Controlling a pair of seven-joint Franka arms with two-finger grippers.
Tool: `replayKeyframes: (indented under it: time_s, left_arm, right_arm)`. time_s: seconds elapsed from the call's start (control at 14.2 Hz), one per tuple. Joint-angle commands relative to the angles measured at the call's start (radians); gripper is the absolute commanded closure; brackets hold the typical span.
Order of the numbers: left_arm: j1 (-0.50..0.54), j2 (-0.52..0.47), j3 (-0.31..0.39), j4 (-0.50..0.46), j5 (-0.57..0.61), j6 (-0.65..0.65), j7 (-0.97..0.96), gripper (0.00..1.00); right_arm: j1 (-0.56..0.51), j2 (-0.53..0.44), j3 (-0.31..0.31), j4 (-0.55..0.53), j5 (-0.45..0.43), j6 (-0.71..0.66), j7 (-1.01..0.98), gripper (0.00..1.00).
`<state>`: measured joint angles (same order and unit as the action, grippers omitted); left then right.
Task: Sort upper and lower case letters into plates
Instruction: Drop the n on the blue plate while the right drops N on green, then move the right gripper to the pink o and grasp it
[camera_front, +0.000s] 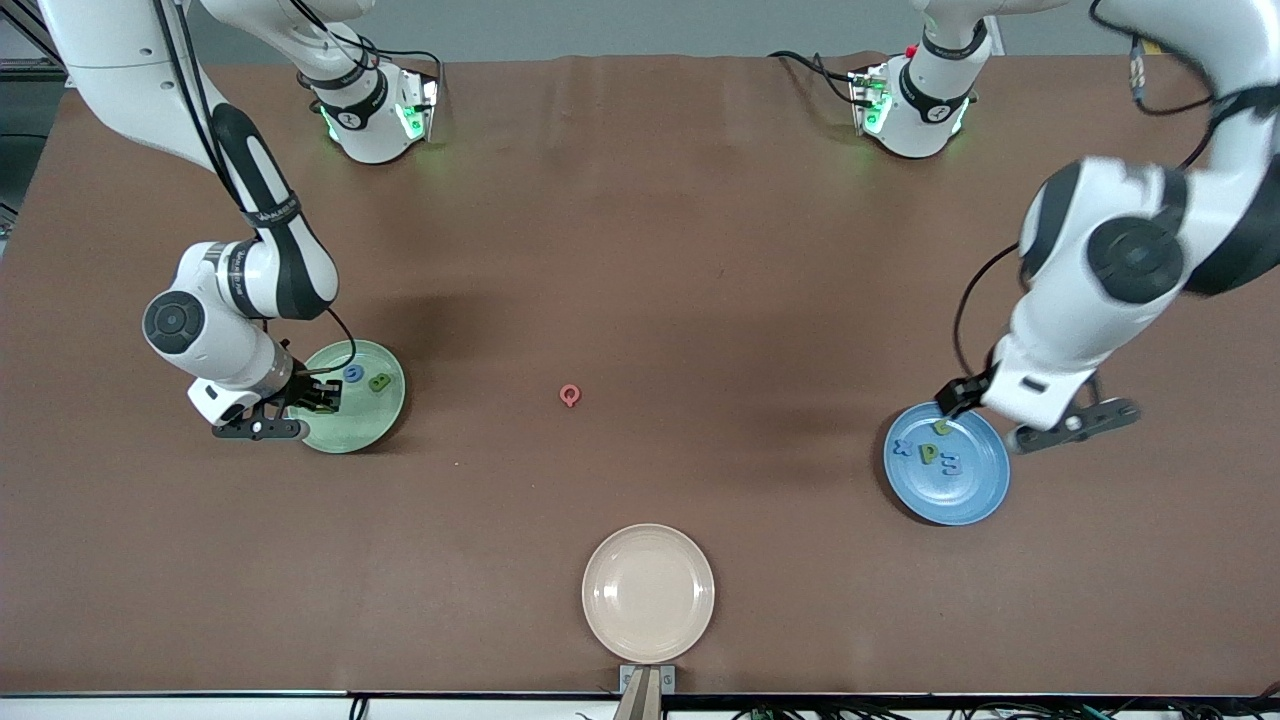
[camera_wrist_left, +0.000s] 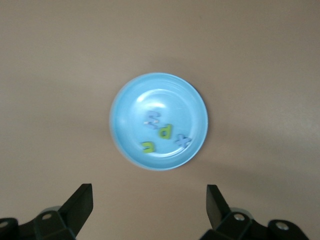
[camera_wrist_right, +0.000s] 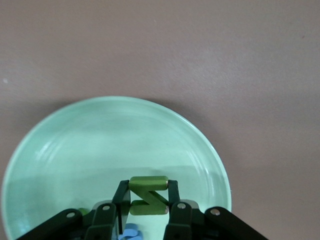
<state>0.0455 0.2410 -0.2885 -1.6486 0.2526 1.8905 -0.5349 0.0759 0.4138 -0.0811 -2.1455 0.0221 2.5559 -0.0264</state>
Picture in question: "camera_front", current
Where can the red letter Q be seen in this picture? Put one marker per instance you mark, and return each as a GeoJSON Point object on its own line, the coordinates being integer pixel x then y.
{"type": "Point", "coordinates": [563, 396]}

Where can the aluminium frame post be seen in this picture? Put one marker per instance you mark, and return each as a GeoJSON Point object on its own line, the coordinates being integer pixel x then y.
{"type": "Point", "coordinates": [25, 68]}

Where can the brown table cover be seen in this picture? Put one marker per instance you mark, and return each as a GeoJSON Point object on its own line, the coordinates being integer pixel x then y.
{"type": "Point", "coordinates": [640, 250]}

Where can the blue letter m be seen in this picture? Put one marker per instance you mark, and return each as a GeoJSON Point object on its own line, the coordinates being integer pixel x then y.
{"type": "Point", "coordinates": [951, 464]}

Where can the green plate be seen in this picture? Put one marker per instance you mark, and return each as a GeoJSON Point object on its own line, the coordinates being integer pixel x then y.
{"type": "Point", "coordinates": [360, 425]}

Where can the blue plate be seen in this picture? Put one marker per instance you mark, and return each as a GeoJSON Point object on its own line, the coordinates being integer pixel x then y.
{"type": "Point", "coordinates": [950, 495]}

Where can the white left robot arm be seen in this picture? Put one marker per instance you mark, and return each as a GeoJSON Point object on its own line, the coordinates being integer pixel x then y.
{"type": "Point", "coordinates": [1060, 310]}

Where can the green letter p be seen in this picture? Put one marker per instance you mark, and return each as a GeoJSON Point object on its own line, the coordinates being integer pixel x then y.
{"type": "Point", "coordinates": [928, 453]}

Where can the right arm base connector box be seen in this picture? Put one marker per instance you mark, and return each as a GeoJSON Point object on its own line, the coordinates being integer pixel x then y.
{"type": "Point", "coordinates": [415, 115]}

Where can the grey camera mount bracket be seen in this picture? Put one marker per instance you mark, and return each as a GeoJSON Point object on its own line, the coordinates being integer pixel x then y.
{"type": "Point", "coordinates": [668, 680]}

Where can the beige plate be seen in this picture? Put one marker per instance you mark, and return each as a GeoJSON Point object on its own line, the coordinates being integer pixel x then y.
{"type": "Point", "coordinates": [648, 593]}

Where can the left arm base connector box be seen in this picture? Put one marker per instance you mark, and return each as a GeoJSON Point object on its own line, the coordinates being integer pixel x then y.
{"type": "Point", "coordinates": [868, 105]}

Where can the green letter B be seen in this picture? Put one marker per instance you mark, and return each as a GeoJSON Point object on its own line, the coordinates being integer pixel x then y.
{"type": "Point", "coordinates": [380, 383]}

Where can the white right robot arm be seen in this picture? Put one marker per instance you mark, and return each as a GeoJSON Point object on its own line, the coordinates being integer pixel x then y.
{"type": "Point", "coordinates": [110, 60]}

